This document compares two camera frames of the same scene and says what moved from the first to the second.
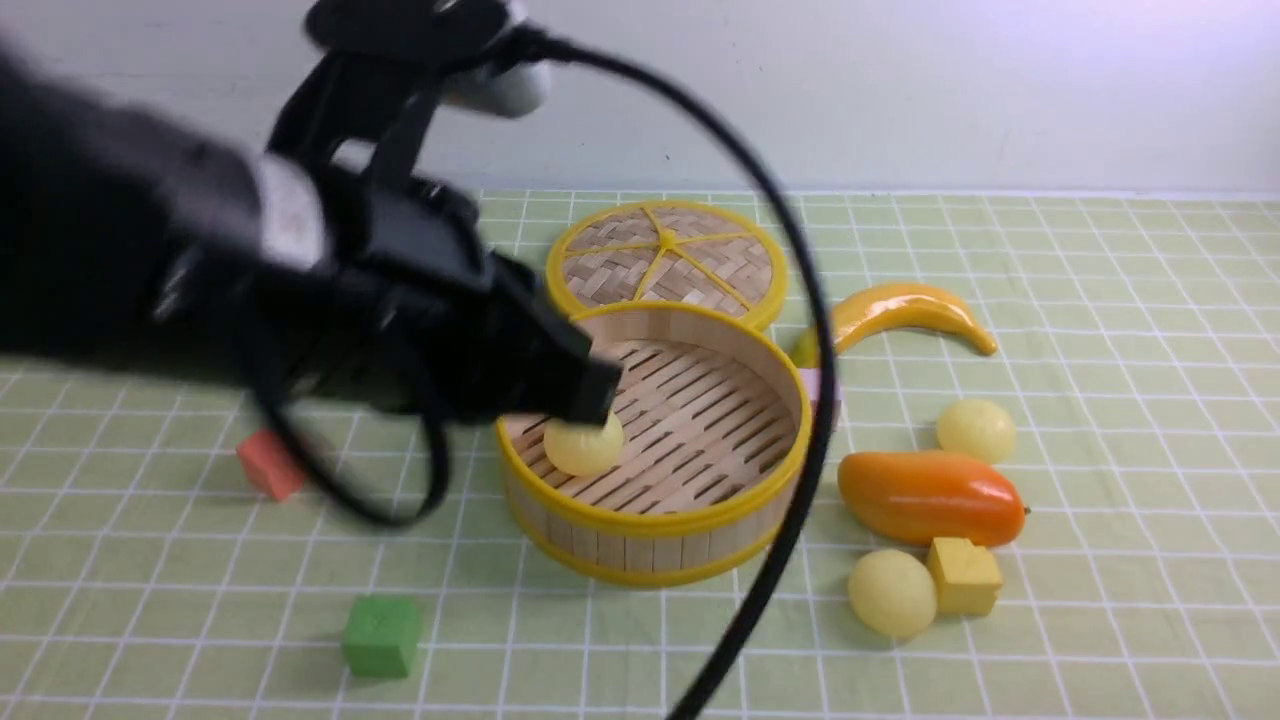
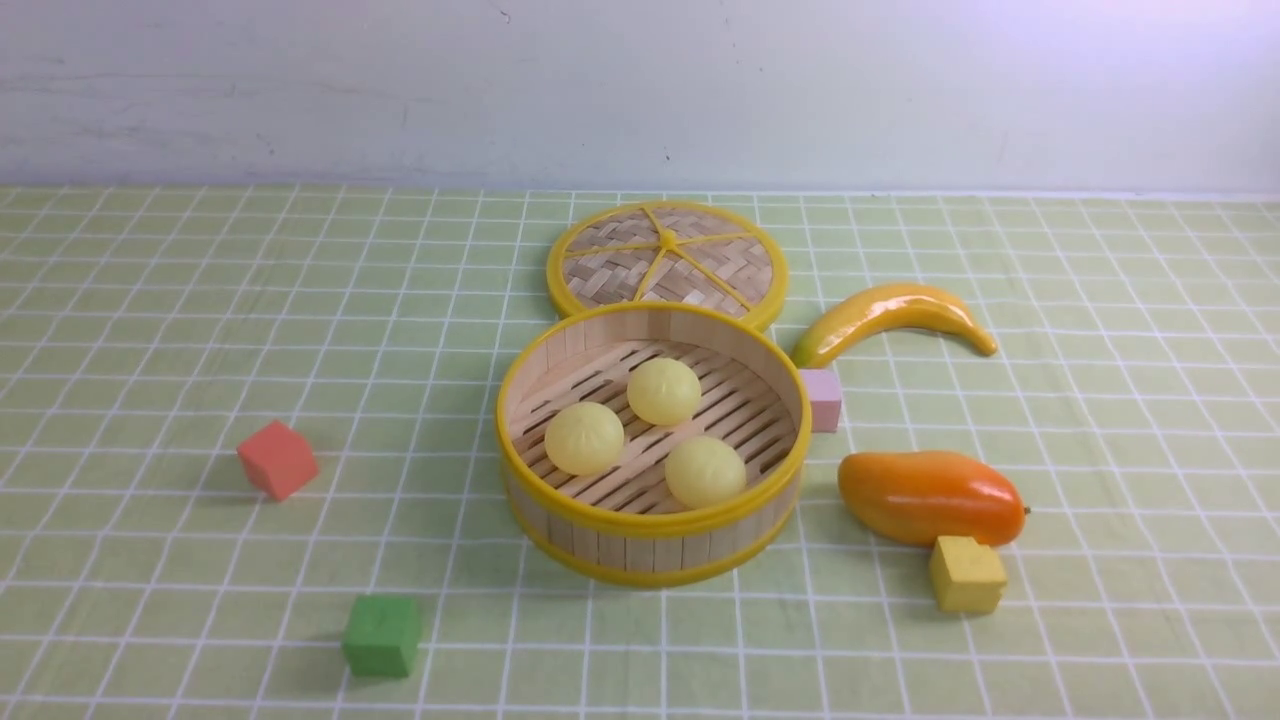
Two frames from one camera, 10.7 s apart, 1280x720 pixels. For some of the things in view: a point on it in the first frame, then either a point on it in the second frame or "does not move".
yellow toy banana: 871,311 does not move
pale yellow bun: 977,427 -> 664,391
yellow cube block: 967,577 does not move
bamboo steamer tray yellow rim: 714,457 does not move
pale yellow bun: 893,593 -> 703,471
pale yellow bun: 583,449 does not move
